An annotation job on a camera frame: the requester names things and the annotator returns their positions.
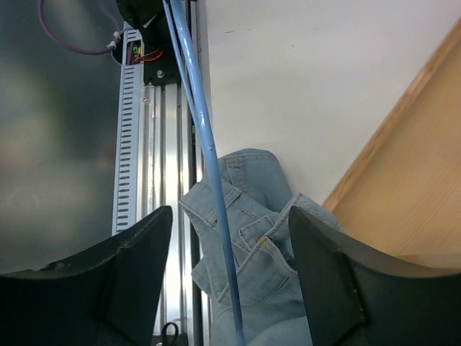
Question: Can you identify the light blue denim garment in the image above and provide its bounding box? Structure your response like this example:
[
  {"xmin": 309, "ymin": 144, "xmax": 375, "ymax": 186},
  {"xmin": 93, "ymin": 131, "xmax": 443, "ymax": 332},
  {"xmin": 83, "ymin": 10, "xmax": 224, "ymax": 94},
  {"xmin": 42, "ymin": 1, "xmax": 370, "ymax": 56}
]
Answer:
[{"xmin": 180, "ymin": 148, "xmax": 341, "ymax": 345}]

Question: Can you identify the wooden clothes rack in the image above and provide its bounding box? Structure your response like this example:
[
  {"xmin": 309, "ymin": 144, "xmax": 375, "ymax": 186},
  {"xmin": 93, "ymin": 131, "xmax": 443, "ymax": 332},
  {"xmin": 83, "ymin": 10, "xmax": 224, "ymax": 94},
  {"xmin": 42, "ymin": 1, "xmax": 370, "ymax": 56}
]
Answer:
[{"xmin": 324, "ymin": 24, "xmax": 460, "ymax": 268}]

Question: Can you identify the blue hanger with denim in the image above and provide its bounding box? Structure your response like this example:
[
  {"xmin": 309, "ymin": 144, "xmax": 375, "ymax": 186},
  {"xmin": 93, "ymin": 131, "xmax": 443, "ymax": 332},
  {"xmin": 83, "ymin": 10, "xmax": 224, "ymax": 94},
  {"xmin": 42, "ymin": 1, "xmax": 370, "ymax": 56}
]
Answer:
[{"xmin": 163, "ymin": 1, "xmax": 247, "ymax": 345}]

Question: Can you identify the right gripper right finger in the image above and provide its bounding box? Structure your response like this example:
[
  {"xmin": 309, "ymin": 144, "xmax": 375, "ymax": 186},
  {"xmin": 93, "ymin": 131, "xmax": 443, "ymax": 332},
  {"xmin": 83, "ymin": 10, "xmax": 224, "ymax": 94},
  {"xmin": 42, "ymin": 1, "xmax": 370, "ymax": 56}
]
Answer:
[{"xmin": 289, "ymin": 207, "xmax": 460, "ymax": 345}]

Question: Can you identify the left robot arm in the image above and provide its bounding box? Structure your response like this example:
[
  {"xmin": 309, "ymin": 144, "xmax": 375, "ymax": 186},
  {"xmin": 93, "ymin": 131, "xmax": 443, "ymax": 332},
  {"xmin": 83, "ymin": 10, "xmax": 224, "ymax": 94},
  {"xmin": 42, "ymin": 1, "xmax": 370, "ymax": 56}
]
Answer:
[{"xmin": 116, "ymin": 0, "xmax": 169, "ymax": 47}]

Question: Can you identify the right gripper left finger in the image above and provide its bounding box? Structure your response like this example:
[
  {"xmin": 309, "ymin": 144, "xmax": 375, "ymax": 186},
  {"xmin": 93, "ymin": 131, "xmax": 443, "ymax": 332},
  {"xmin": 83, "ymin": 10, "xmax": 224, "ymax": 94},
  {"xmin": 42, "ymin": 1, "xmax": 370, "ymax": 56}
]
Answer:
[{"xmin": 1, "ymin": 205, "xmax": 173, "ymax": 345}]

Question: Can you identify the aluminium rail base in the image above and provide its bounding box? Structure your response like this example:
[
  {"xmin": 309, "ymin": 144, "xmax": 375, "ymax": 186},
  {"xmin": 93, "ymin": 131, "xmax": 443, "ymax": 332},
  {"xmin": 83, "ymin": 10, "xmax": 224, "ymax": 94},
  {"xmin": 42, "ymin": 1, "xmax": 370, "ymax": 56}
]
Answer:
[{"xmin": 112, "ymin": 22, "xmax": 210, "ymax": 345}]

